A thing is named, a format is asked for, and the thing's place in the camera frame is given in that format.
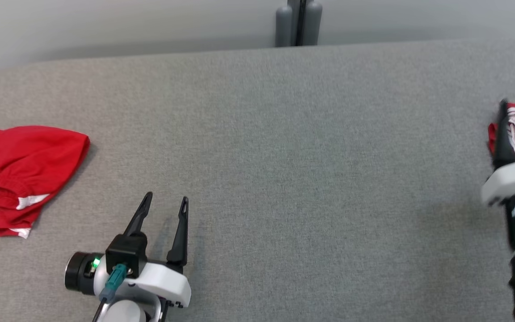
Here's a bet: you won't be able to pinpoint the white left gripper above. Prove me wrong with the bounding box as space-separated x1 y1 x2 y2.
64 192 192 308

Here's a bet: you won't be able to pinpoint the red shorts with white stripes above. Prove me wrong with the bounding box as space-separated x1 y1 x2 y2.
0 126 91 239

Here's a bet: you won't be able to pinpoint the grey cylindrical bumper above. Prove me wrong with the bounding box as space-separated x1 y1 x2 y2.
303 0 323 46
275 4 295 47

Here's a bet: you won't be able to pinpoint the left cable with teal plug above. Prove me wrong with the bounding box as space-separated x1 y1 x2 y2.
92 264 128 322

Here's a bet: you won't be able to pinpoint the grey metal partition post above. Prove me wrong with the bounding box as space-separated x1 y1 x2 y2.
287 0 312 46

